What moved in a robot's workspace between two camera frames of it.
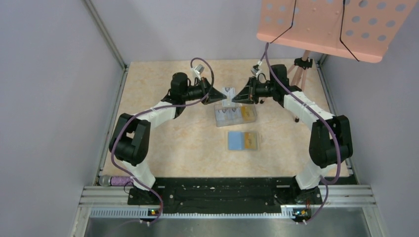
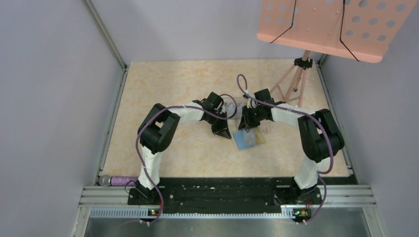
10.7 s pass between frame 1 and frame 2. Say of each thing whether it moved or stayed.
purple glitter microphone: stayed
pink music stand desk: stayed
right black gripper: moved
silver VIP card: moved
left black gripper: moved
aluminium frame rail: stayed
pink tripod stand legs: stayed
